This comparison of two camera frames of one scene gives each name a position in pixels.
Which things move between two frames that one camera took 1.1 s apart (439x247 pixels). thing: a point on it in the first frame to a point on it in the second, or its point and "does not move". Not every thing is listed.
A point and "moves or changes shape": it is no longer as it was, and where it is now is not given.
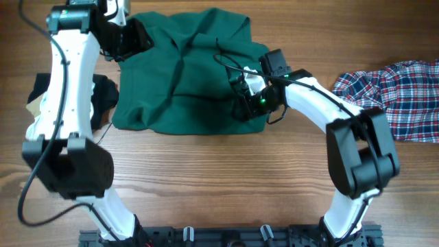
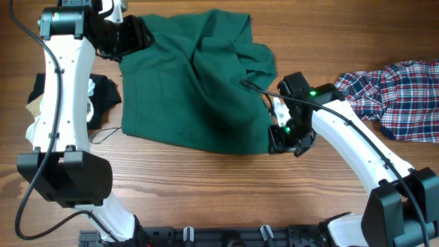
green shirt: (180, 85) moves or changes shape
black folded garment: (105, 95) does not move
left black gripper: (140, 38) does not move
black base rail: (232, 236) does not move
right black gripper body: (258, 105) to (290, 138)
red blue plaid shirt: (409, 90) does not move
